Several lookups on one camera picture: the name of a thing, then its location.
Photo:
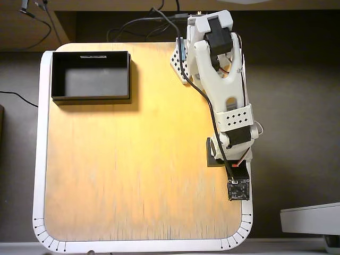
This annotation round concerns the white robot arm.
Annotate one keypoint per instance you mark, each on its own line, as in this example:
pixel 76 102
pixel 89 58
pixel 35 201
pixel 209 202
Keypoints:
pixel 220 82

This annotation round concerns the black rectangular bin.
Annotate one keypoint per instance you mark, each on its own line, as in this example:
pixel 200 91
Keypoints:
pixel 90 82

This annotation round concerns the white flat device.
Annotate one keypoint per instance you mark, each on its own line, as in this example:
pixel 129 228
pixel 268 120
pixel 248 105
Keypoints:
pixel 310 219

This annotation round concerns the small blue grey module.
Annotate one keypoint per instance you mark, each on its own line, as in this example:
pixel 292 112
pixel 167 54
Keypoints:
pixel 182 50

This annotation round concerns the white label strip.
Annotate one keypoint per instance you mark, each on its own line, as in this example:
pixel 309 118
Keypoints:
pixel 93 56

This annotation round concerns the small grey knob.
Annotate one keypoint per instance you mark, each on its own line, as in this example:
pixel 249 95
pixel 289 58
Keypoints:
pixel 91 252

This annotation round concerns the dark brown box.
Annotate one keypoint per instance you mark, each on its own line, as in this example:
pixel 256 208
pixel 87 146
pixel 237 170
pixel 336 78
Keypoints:
pixel 1 122

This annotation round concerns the wooden desk furniture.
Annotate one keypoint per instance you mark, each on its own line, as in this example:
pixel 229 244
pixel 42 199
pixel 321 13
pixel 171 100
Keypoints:
pixel 10 26

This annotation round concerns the gripper camera circuit board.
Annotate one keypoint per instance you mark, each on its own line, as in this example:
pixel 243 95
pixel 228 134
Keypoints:
pixel 239 190

